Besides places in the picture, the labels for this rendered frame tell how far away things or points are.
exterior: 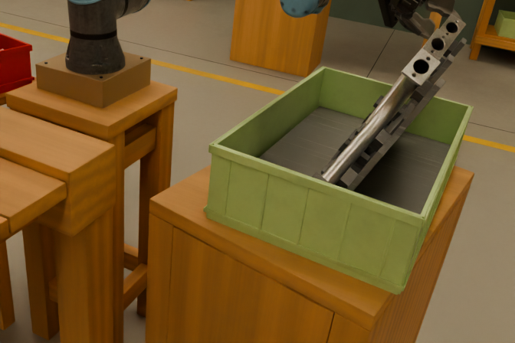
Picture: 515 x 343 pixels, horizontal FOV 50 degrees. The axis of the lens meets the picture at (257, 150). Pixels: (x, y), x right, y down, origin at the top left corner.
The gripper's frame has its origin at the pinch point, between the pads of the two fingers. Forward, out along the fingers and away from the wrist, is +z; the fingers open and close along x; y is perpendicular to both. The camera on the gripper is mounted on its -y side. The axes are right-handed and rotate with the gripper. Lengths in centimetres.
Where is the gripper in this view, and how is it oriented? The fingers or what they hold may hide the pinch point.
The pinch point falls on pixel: (447, 31)
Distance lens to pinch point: 131.4
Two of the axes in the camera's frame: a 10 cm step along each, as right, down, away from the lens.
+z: 7.8, 6.2, -1.1
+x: 6.2, -7.6, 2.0
